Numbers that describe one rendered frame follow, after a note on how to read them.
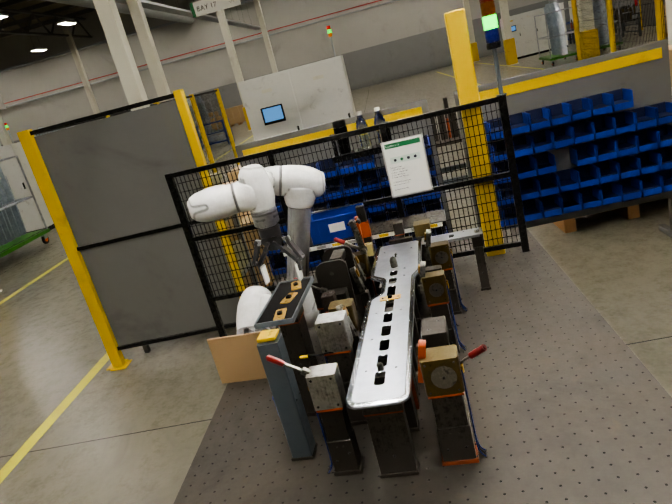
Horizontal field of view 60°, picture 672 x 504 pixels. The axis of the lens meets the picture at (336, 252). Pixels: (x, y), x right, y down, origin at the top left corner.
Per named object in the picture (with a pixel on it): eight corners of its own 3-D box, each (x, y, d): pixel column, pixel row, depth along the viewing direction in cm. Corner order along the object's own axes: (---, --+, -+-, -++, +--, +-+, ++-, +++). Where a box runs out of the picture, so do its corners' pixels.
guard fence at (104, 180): (267, 333, 475) (189, 86, 415) (264, 341, 462) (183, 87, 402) (117, 362, 494) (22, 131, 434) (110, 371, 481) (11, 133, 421)
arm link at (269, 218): (269, 211, 193) (274, 228, 195) (280, 203, 201) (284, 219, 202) (245, 215, 196) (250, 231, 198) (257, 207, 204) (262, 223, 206)
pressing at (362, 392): (420, 401, 159) (419, 396, 158) (341, 411, 164) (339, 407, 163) (421, 240, 287) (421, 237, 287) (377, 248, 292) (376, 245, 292)
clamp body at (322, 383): (362, 475, 180) (334, 374, 170) (326, 479, 183) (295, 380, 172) (364, 459, 187) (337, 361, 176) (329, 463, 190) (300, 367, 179)
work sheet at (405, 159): (433, 189, 312) (422, 133, 303) (392, 198, 317) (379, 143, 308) (433, 189, 314) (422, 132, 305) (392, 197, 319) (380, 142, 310)
